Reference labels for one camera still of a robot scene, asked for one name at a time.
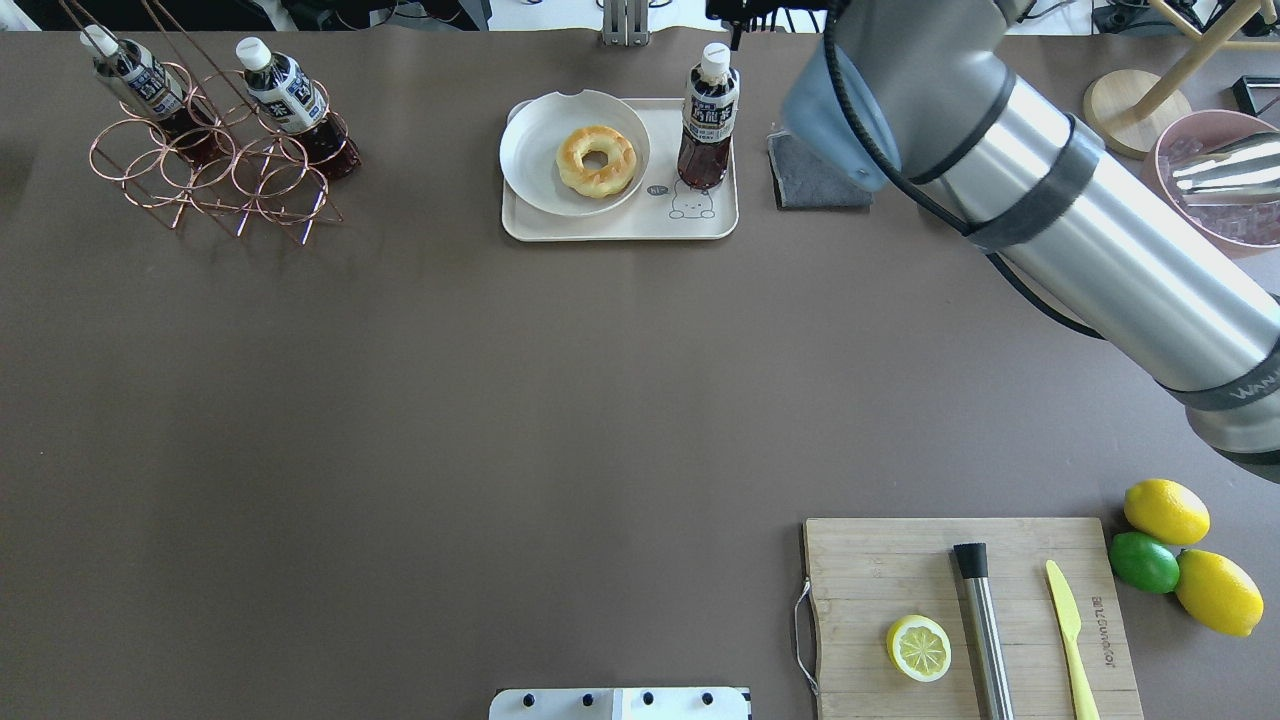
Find glazed ring donut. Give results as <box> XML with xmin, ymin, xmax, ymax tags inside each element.
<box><xmin>556</xmin><ymin>126</ymin><xmax>637</xmax><ymax>199</ymax></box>

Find steel muddler black tip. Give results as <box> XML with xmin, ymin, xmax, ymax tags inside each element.
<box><xmin>952</xmin><ymin>542</ymin><xmax>1016</xmax><ymax>719</ymax></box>

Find half lemon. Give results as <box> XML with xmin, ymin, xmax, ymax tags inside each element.
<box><xmin>886</xmin><ymin>614</ymin><xmax>952</xmax><ymax>683</ymax></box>

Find tea bottle white cap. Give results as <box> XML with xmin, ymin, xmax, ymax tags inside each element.
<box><xmin>676</xmin><ymin>42</ymin><xmax>740</xmax><ymax>190</ymax></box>

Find clear ice cubes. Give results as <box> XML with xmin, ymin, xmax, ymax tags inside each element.
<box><xmin>1161</xmin><ymin>143</ymin><xmax>1277</xmax><ymax>246</ymax></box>

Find steel ice scoop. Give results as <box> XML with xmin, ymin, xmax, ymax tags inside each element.
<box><xmin>1170</xmin><ymin>131</ymin><xmax>1279</xmax><ymax>206</ymax></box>

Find tea bottle rear left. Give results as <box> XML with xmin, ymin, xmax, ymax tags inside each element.
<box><xmin>79</xmin><ymin>24</ymin><xmax>224</xmax><ymax>167</ymax></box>

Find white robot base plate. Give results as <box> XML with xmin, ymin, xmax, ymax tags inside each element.
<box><xmin>488</xmin><ymin>685</ymin><xmax>753</xmax><ymax>719</ymax></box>

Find grey folded cloth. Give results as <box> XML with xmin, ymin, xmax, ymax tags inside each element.
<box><xmin>767</xmin><ymin>129</ymin><xmax>874</xmax><ymax>210</ymax></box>

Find pink bowl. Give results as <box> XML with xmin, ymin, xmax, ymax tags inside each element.
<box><xmin>1140</xmin><ymin>109</ymin><xmax>1277</xmax><ymax>260</ymax></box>

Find white round plate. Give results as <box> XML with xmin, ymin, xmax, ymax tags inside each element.
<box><xmin>499</xmin><ymin>90</ymin><xmax>652</xmax><ymax>218</ymax></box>

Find copper wire bottle rack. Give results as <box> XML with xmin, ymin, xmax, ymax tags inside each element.
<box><xmin>61</xmin><ymin>1</ymin><xmax>343</xmax><ymax>246</ymax></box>

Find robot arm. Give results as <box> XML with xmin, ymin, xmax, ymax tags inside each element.
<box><xmin>786</xmin><ymin>1</ymin><xmax>1279</xmax><ymax>480</ymax></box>

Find yellow lemon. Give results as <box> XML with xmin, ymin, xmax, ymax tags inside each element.
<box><xmin>1123</xmin><ymin>478</ymin><xmax>1212</xmax><ymax>546</ymax></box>
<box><xmin>1175</xmin><ymin>550</ymin><xmax>1265</xmax><ymax>637</ymax></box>

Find bamboo cutting board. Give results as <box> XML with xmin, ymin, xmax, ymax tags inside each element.
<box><xmin>803</xmin><ymin>518</ymin><xmax>1144</xmax><ymax>719</ymax></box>

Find yellow plastic knife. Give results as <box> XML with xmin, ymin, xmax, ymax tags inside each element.
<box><xmin>1044</xmin><ymin>560</ymin><xmax>1101</xmax><ymax>720</ymax></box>

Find yellow lemon lower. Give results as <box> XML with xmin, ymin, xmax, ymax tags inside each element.
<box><xmin>1175</xmin><ymin>550</ymin><xmax>1265</xmax><ymax>637</ymax></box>

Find aluminium frame post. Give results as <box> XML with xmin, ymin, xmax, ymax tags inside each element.
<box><xmin>600</xmin><ymin>0</ymin><xmax>652</xmax><ymax>47</ymax></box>

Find tea bottle rear right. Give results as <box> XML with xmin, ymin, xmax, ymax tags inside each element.
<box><xmin>236</xmin><ymin>37</ymin><xmax>360</xmax><ymax>181</ymax></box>

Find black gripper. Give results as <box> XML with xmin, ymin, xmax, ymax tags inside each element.
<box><xmin>707</xmin><ymin>1</ymin><xmax>829</xmax><ymax>51</ymax></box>

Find cream tray with bunny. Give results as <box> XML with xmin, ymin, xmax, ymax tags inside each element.
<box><xmin>502</xmin><ymin>97</ymin><xmax>739</xmax><ymax>242</ymax></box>

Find green lime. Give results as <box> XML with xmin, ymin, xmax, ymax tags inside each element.
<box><xmin>1108</xmin><ymin>530</ymin><xmax>1181</xmax><ymax>594</ymax></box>

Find yellow lemon upper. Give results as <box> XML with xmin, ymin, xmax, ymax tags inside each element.
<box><xmin>1123</xmin><ymin>478</ymin><xmax>1212</xmax><ymax>546</ymax></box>

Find wooden cup stand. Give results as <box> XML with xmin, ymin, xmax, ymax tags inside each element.
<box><xmin>1083</xmin><ymin>1</ymin><xmax>1277</xmax><ymax>160</ymax></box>

